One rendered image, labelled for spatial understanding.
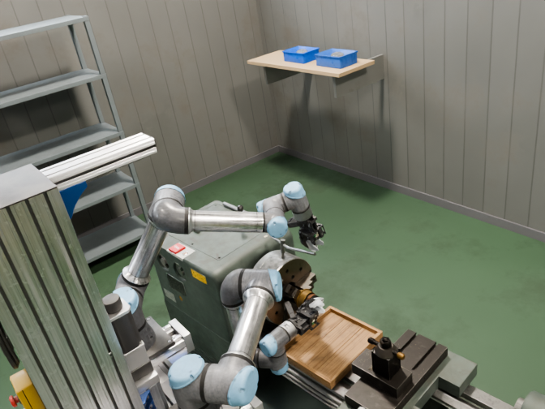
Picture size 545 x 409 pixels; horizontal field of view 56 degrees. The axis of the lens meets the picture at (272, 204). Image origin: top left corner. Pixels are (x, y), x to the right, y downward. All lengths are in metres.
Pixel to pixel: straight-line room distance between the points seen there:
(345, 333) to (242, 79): 4.23
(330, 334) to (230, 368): 0.86
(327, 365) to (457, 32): 2.97
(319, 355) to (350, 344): 0.15
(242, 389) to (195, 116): 4.54
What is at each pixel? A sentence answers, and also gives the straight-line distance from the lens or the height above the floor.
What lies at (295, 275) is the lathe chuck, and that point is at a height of 1.14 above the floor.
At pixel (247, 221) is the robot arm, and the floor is 1.62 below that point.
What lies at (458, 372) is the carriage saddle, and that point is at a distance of 2.17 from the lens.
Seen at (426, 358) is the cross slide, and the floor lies 0.97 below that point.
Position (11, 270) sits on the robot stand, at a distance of 1.44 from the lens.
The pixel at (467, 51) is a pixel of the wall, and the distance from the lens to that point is 4.39.
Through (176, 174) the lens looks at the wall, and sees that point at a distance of 5.87.
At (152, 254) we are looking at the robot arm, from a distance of 2.02.
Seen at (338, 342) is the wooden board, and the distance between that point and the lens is 2.34.
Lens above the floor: 2.51
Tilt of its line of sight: 28 degrees down
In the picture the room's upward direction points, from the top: 10 degrees counter-clockwise
